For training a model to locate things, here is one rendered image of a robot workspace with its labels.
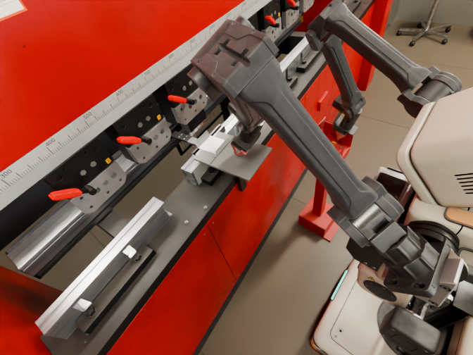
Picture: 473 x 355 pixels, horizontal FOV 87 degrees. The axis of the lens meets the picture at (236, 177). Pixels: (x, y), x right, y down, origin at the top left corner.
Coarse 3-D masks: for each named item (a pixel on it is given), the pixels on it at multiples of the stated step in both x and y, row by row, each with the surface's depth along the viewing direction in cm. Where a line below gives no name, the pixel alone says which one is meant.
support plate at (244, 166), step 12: (228, 144) 103; (204, 156) 101; (228, 156) 99; (240, 156) 98; (252, 156) 96; (264, 156) 95; (216, 168) 97; (228, 168) 95; (240, 168) 94; (252, 168) 93
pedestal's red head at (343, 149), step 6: (324, 120) 129; (324, 126) 133; (330, 126) 130; (324, 132) 135; (330, 132) 133; (330, 138) 132; (336, 138) 133; (342, 138) 130; (348, 138) 127; (336, 144) 123; (342, 144) 132; (348, 144) 130; (342, 150) 121; (348, 150) 131; (342, 156) 127
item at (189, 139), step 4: (168, 124) 114; (172, 124) 114; (172, 128) 113; (176, 128) 115; (180, 128) 117; (172, 132) 114; (176, 132) 114; (180, 132) 113; (172, 136) 113; (176, 136) 112; (180, 136) 112; (184, 136) 111; (188, 136) 111; (184, 140) 109; (188, 140) 109; (192, 140) 108
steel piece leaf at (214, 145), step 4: (212, 136) 108; (208, 140) 107; (212, 140) 106; (216, 140) 106; (220, 140) 106; (224, 140) 105; (204, 144) 106; (208, 144) 105; (212, 144) 105; (216, 144) 104; (220, 144) 104; (224, 144) 102; (200, 148) 105; (204, 148) 104; (208, 148) 104; (212, 148) 103; (216, 148) 103; (220, 148) 101; (212, 152) 102; (216, 152) 99
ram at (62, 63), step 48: (48, 0) 47; (96, 0) 53; (144, 0) 61; (192, 0) 73; (240, 0) 90; (0, 48) 43; (48, 48) 49; (96, 48) 56; (144, 48) 66; (0, 96) 46; (48, 96) 52; (96, 96) 60; (144, 96) 70; (0, 144) 48
